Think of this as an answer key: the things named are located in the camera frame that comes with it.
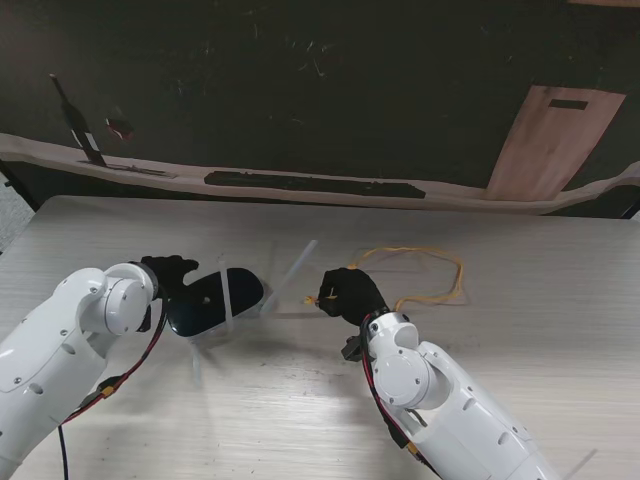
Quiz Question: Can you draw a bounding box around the yellow Ethernet cable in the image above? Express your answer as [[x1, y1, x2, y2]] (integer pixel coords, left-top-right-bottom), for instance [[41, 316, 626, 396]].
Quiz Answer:
[[299, 244, 466, 312]]

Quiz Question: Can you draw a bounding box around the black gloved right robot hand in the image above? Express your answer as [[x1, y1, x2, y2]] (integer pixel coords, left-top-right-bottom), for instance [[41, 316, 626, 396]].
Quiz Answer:
[[317, 267, 390, 326]]

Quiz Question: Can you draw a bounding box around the dark wine bottle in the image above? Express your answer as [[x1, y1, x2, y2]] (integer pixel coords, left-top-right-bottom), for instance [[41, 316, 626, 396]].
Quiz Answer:
[[48, 73, 109, 167]]

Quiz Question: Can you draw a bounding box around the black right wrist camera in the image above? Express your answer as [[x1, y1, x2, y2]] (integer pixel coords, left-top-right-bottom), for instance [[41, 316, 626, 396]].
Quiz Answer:
[[341, 335, 366, 362]]

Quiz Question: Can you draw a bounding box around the beige backdrop ledge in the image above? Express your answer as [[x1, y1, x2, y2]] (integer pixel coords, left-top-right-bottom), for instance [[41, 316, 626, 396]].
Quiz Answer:
[[0, 132, 640, 217]]

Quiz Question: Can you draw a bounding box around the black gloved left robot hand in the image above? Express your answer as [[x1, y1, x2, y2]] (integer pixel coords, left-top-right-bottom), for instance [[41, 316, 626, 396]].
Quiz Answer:
[[139, 254, 200, 301]]

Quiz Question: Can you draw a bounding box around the wooden cutting board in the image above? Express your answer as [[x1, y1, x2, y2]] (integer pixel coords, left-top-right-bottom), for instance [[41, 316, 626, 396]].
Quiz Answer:
[[483, 84, 627, 202]]

